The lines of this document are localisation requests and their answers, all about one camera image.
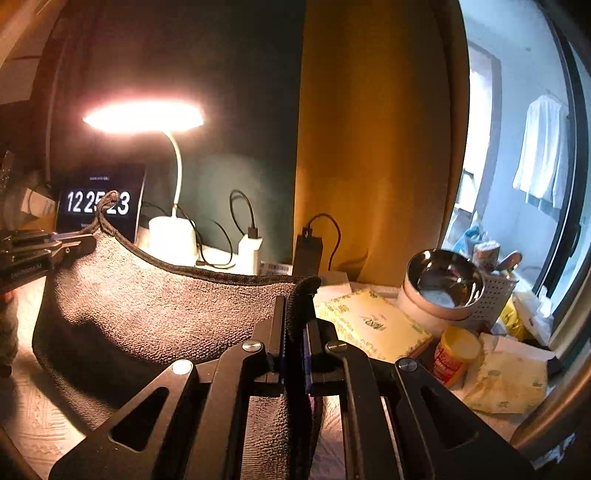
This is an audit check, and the purple and grey towel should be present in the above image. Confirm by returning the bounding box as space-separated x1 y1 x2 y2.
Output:
32 216 322 479

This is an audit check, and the cream textured table cloth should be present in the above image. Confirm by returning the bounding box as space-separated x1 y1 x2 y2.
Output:
1 279 535 479

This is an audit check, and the tablet showing clock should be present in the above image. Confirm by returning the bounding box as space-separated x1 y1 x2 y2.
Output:
55 163 146 243

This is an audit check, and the yellow plastic bag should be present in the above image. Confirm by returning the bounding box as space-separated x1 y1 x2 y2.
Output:
463 333 556 414

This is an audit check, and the red yellow jar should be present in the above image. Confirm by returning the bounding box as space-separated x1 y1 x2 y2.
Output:
432 326 482 386

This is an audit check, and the yellow tissue pack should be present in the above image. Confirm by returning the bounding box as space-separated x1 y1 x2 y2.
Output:
315 289 433 363

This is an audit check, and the white desk lamp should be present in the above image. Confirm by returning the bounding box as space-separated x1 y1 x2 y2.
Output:
83 97 204 266

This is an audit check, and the steel bowl on pot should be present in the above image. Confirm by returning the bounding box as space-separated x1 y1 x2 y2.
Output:
397 249 485 339

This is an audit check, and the white perforated basket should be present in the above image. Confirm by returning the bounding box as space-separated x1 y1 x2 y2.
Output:
469 270 519 331

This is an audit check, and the white power strip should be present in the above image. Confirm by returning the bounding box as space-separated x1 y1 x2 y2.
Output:
197 246 352 287

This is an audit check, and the white charger adapter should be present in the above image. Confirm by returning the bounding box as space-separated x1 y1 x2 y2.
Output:
238 226 263 275

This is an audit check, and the black power adapter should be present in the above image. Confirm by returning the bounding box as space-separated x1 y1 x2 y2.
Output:
293 227 322 277

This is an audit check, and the white hanging shirt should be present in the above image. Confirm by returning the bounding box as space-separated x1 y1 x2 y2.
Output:
513 95 568 219

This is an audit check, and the yellow curtain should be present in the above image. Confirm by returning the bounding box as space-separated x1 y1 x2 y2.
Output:
294 1 470 286

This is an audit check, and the black charging cable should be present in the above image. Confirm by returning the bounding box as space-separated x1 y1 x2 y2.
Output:
140 188 257 270

